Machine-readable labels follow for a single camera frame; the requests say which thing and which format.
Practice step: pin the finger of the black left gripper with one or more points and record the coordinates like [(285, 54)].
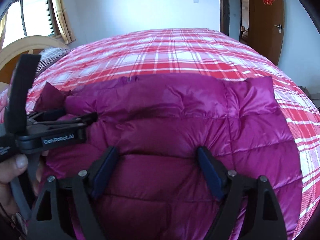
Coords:
[(53, 119)]

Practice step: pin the yellow right curtain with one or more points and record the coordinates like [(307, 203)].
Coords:
[(63, 21)]

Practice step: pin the magenta puffer down jacket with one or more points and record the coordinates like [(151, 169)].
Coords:
[(157, 122)]

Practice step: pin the pink floral folded quilt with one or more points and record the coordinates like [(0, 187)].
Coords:
[(3, 103)]

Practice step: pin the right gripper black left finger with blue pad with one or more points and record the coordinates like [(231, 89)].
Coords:
[(50, 217)]

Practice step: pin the red white plaid bedspread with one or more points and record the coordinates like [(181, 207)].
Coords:
[(195, 51)]

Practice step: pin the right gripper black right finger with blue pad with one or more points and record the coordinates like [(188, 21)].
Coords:
[(263, 217)]

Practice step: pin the person's left hand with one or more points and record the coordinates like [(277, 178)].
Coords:
[(12, 168)]

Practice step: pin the silver door handle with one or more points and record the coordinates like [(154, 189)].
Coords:
[(279, 28)]

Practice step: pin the striped grey white pillow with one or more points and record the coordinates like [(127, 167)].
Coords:
[(49, 56)]

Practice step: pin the window with grey frame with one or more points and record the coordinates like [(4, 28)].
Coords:
[(26, 18)]

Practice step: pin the cream and brown round headboard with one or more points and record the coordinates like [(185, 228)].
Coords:
[(27, 45)]

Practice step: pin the brown wooden door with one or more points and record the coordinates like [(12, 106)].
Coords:
[(263, 36)]

